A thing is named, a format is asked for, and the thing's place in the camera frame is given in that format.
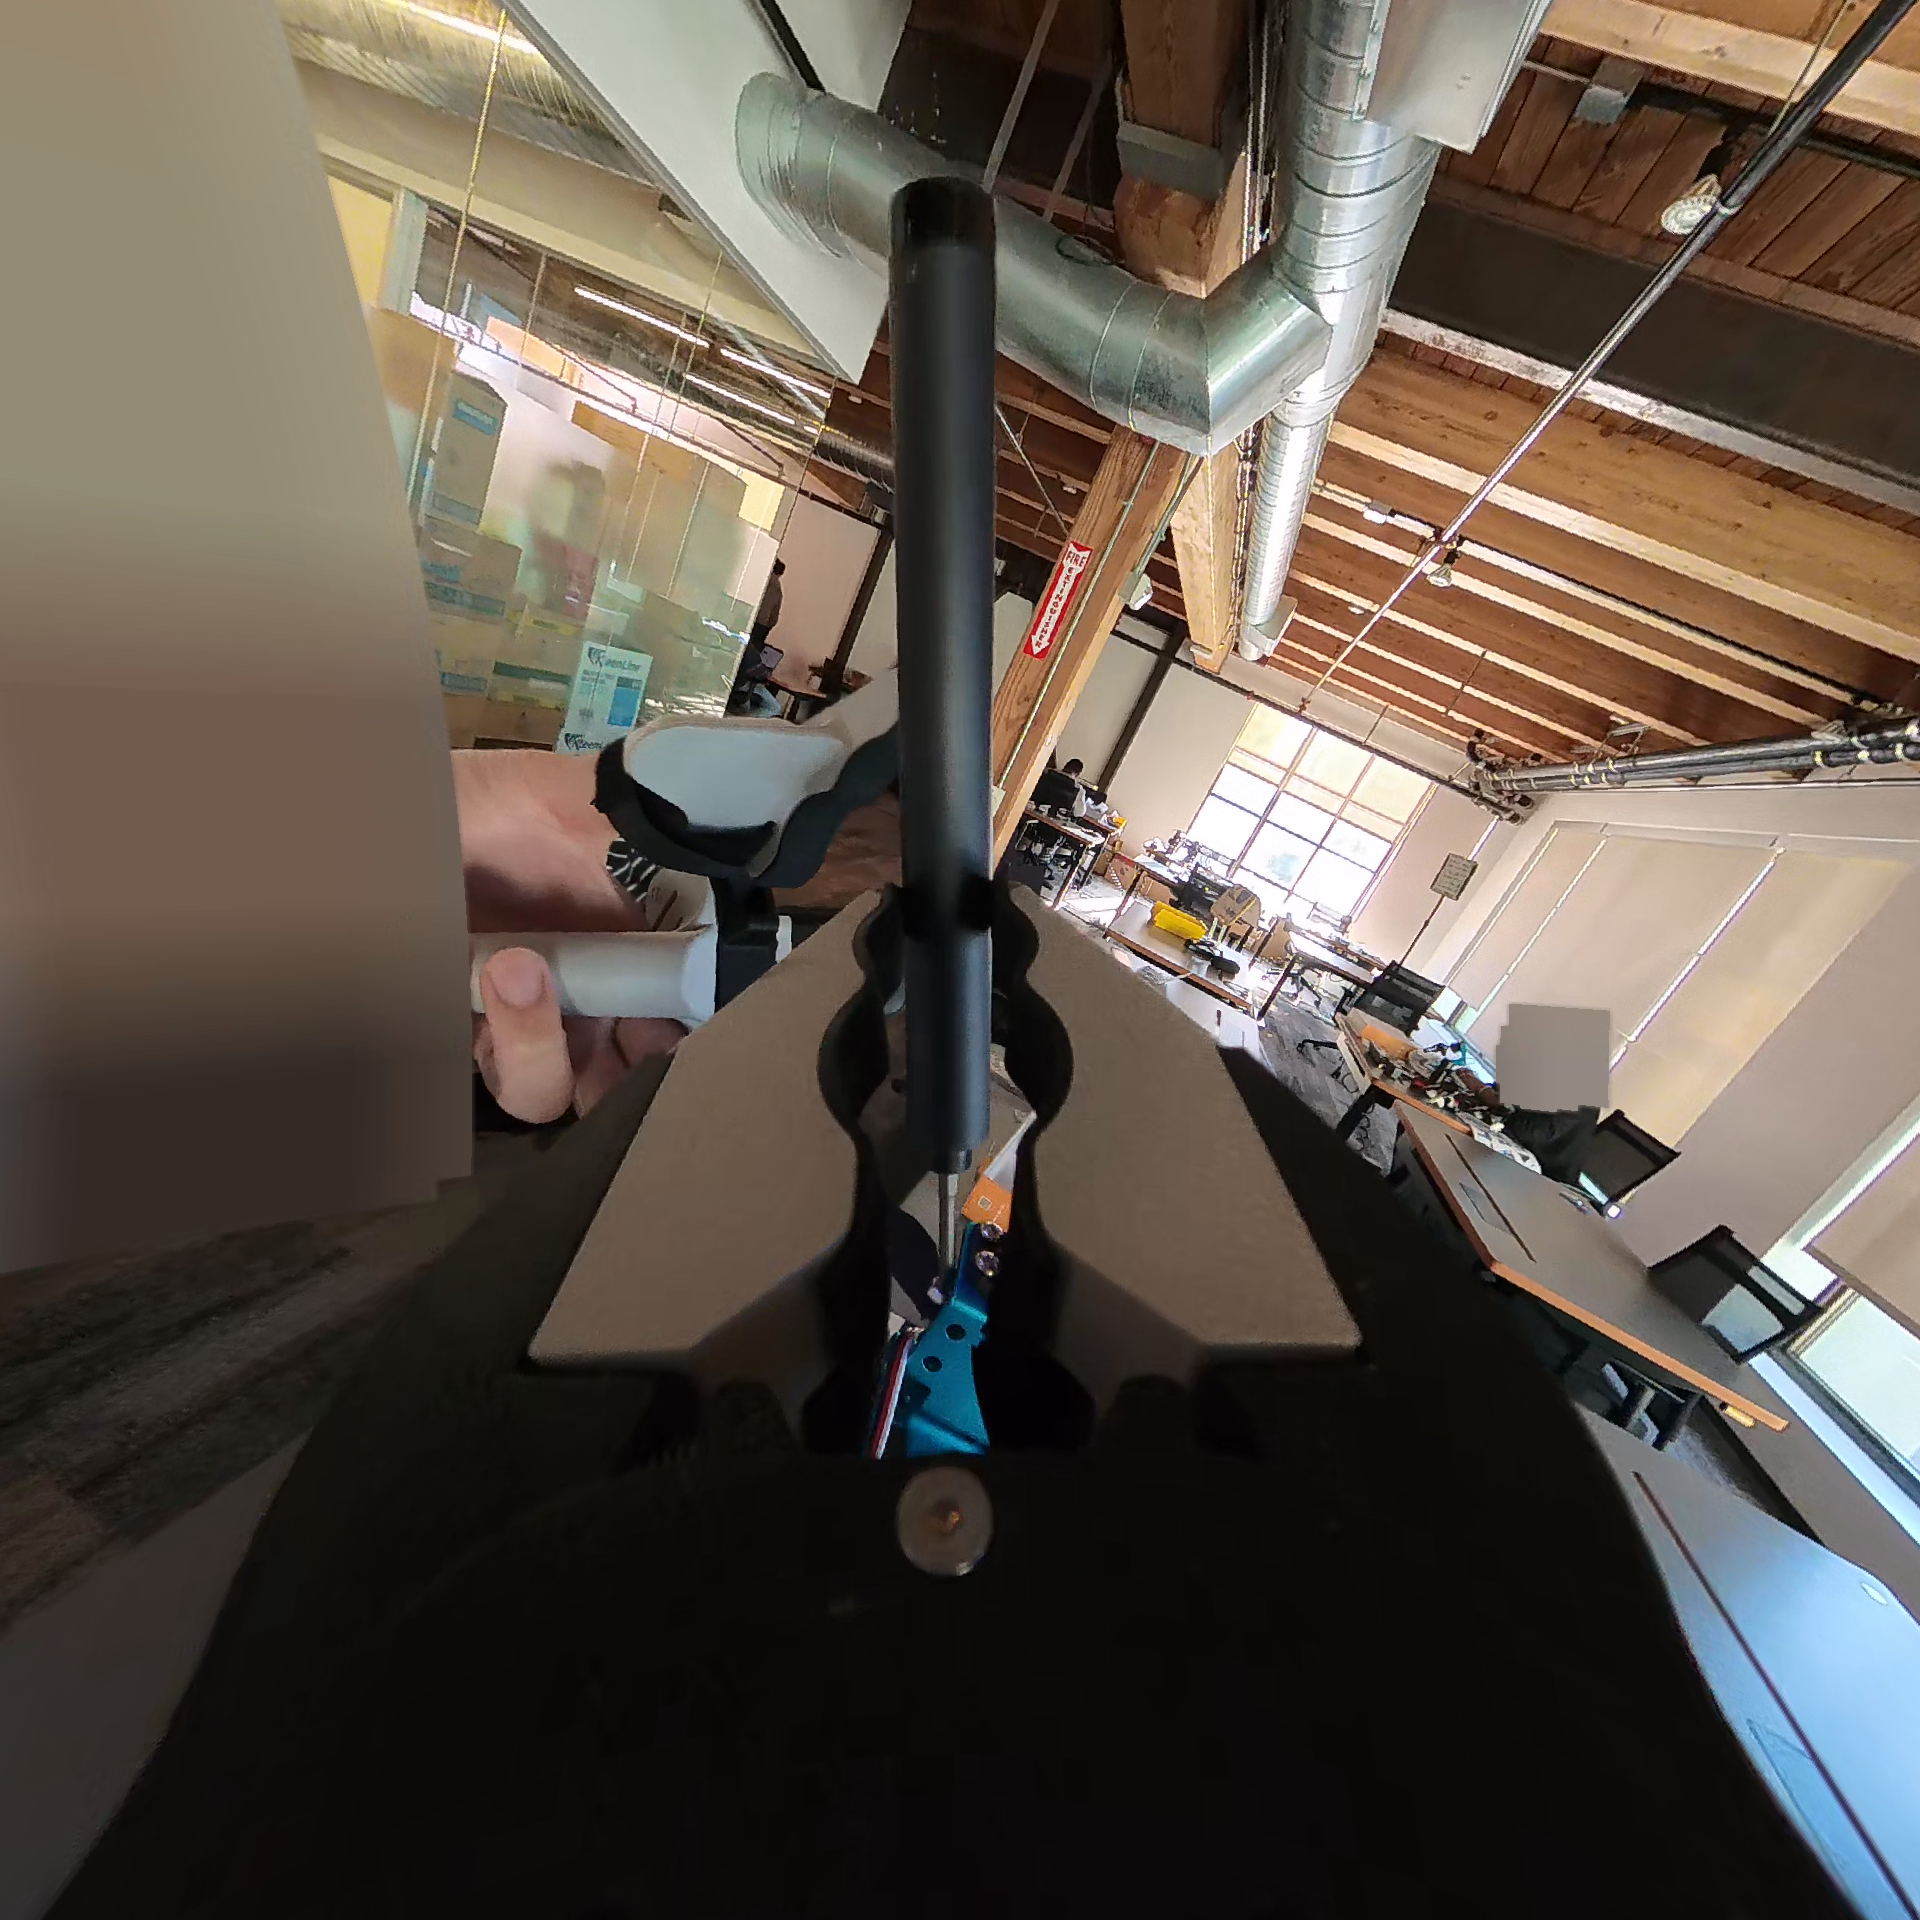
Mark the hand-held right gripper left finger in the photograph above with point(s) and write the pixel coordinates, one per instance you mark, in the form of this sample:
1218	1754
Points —
704	1184

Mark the stack of cardboard boxes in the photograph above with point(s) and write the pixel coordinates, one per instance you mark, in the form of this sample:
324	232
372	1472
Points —
481	599

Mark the silver metal air duct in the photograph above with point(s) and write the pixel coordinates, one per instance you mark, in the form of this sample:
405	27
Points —
1140	346

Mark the large paned window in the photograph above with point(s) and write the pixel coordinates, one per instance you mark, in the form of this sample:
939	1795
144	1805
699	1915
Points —
1289	810

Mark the white roller blinds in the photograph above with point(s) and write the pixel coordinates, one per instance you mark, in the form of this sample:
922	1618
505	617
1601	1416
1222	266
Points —
1693	931

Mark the black soldering iron tool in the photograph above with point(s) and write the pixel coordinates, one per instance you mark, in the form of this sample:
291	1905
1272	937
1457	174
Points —
945	599

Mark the red white hanging sign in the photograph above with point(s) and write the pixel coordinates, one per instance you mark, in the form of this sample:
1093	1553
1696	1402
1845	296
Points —
1059	599

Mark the blue toy robot arm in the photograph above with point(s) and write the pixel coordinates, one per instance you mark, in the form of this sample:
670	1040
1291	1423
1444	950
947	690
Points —
945	1366

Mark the long wooden work table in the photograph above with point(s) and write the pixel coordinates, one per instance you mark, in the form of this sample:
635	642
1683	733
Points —
1200	961

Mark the grey desk with red line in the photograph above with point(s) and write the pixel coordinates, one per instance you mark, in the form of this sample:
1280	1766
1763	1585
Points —
1800	1680

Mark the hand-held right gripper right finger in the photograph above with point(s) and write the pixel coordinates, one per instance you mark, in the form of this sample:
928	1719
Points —
1185	1184

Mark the person's left hand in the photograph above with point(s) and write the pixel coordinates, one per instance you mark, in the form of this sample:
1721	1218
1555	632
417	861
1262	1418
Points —
524	840

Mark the black office chair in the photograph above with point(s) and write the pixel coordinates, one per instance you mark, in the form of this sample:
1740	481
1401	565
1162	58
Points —
1406	992
1627	1158
1740	1291

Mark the white ceiling panel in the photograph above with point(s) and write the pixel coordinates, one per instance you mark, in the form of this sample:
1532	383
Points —
1462	61
675	120

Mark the thin black ceiling pipe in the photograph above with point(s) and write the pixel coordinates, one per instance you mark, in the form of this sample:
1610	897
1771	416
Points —
1589	360

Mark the grey desk with wooden edge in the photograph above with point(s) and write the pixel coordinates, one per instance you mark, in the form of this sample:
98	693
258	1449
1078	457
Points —
1546	1232

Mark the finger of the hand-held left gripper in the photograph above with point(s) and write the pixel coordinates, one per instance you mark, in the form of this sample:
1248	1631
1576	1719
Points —
728	768

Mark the bundle of metal ceiling pipes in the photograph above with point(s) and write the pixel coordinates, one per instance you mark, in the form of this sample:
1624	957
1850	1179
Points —
1693	761

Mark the yellow tool case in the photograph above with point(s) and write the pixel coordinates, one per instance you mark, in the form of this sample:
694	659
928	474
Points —
1178	925

